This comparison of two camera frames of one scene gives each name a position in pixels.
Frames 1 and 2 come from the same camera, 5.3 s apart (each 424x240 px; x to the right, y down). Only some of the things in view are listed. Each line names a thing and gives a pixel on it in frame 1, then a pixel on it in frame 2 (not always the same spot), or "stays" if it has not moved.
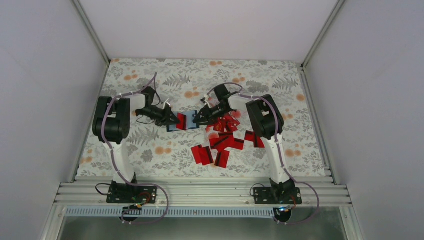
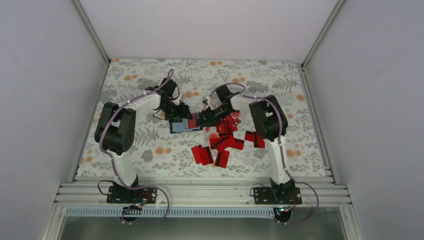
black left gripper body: x=164 y=118 → x=173 y=113
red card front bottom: x=222 y=158 stays
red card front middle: x=205 y=155 stays
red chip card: x=227 y=123 stays
